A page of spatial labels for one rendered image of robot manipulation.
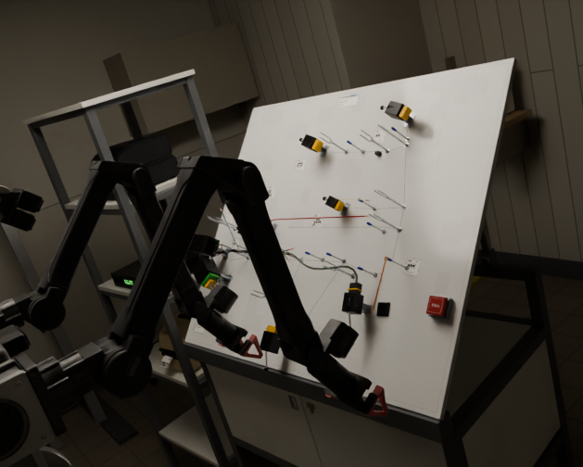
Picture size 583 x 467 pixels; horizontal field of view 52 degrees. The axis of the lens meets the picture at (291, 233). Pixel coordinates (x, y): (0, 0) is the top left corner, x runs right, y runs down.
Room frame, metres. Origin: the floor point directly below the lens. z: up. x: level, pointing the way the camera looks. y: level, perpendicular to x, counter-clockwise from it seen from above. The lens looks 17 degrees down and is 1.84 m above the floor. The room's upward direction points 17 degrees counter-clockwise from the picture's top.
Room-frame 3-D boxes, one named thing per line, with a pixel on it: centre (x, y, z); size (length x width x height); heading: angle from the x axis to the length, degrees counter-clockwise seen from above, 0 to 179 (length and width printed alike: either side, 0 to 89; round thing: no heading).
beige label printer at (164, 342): (2.47, 0.54, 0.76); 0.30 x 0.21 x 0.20; 133
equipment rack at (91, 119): (2.59, 0.57, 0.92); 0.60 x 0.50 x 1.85; 40
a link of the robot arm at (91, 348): (0.91, 0.35, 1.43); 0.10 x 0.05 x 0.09; 122
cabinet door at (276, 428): (1.96, 0.30, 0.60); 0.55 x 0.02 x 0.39; 40
